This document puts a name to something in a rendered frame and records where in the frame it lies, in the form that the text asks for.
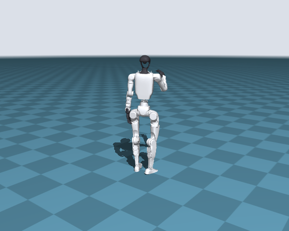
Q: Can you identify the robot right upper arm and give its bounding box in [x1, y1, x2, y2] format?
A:
[153, 74, 167, 91]

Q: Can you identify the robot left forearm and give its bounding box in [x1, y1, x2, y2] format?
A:
[125, 92, 132, 111]

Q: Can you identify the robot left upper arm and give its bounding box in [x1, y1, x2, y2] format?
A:
[127, 73, 136, 96]

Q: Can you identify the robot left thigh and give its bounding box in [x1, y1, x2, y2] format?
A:
[130, 109, 140, 144]

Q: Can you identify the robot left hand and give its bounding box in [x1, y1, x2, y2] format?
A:
[126, 108, 132, 124]

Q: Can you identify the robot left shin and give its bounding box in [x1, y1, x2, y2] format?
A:
[132, 137, 140, 166]

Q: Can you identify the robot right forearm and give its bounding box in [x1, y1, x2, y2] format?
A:
[162, 75, 168, 89]

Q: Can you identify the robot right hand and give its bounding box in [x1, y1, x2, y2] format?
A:
[156, 70, 164, 77]

